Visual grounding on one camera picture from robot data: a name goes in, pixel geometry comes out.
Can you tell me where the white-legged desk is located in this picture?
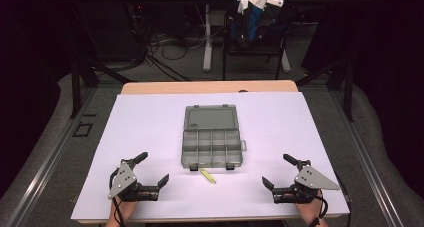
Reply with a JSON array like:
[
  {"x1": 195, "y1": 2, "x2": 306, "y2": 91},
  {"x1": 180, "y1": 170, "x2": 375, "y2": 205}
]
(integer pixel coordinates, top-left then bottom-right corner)
[{"x1": 183, "y1": 0, "x2": 336, "y2": 74}]

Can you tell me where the clothes and bags pile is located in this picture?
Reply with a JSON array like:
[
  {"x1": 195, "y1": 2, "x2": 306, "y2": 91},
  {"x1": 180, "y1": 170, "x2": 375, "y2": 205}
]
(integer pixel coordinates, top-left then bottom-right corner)
[{"x1": 229, "y1": 0, "x2": 295, "y2": 44}]

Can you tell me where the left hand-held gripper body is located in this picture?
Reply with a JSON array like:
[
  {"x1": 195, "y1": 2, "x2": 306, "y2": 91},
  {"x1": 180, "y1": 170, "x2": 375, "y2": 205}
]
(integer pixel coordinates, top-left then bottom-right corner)
[{"x1": 107, "y1": 158, "x2": 161, "y2": 203}]

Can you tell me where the black metal stand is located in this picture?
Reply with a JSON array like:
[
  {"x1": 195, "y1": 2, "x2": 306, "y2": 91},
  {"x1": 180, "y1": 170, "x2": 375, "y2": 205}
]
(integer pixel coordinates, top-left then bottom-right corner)
[
  {"x1": 295, "y1": 58, "x2": 356, "y2": 123},
  {"x1": 69, "y1": 56, "x2": 135, "y2": 120}
]

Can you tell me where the white board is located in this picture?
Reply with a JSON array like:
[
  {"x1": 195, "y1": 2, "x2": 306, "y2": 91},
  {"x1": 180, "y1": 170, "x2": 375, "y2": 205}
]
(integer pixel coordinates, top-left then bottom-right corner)
[{"x1": 70, "y1": 91, "x2": 351, "y2": 222}]

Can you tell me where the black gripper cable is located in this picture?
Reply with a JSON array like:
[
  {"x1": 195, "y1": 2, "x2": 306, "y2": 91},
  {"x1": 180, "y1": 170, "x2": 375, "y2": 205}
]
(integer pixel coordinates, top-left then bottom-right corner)
[
  {"x1": 108, "y1": 167, "x2": 126, "y2": 227},
  {"x1": 311, "y1": 188, "x2": 330, "y2": 227}
]

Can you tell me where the bundle of floor cables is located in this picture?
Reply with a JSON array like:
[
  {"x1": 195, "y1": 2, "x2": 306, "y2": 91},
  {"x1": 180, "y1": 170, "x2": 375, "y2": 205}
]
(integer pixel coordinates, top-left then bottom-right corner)
[{"x1": 132, "y1": 3, "x2": 208, "y2": 82}]

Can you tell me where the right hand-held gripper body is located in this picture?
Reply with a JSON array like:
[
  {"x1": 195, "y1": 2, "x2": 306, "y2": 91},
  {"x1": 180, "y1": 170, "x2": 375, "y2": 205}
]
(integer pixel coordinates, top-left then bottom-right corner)
[{"x1": 272, "y1": 159, "x2": 341, "y2": 205}]

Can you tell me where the person's left hand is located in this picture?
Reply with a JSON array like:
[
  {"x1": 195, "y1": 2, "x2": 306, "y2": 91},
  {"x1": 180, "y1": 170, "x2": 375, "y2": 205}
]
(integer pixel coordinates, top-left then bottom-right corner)
[{"x1": 111, "y1": 191, "x2": 152, "y2": 219}]

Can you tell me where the grey metal floor rail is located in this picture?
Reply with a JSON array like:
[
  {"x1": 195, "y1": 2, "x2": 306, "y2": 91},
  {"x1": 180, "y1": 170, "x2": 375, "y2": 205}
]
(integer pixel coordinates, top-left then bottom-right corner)
[
  {"x1": 4, "y1": 86, "x2": 98, "y2": 227},
  {"x1": 329, "y1": 89, "x2": 405, "y2": 227}
]

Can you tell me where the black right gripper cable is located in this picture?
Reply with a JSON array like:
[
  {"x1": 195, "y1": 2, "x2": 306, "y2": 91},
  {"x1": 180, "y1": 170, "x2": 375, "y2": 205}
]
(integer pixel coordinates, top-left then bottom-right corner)
[{"x1": 311, "y1": 188, "x2": 330, "y2": 227}]

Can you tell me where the person's right hand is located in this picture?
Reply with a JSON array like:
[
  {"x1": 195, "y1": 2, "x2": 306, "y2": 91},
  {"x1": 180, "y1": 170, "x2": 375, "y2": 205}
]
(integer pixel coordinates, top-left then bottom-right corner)
[{"x1": 294, "y1": 190, "x2": 326, "y2": 222}]

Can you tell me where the clear plastic compartment box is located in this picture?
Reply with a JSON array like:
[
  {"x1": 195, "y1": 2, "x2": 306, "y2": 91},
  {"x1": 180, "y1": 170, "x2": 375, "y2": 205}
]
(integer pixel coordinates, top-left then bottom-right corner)
[{"x1": 180, "y1": 103, "x2": 248, "y2": 172}]

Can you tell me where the small yellow strip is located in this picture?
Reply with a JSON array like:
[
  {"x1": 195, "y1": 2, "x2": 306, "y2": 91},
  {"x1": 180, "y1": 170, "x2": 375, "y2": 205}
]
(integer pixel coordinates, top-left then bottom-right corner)
[{"x1": 199, "y1": 168, "x2": 217, "y2": 185}]

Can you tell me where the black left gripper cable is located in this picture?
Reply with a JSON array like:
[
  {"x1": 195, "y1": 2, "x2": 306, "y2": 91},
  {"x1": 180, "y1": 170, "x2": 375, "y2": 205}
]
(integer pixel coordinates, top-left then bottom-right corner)
[{"x1": 108, "y1": 167, "x2": 126, "y2": 227}]

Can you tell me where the black chair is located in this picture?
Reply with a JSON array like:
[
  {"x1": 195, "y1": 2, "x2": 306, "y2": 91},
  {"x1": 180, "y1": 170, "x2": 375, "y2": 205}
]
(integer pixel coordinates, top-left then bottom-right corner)
[{"x1": 222, "y1": 6, "x2": 289, "y2": 81}]

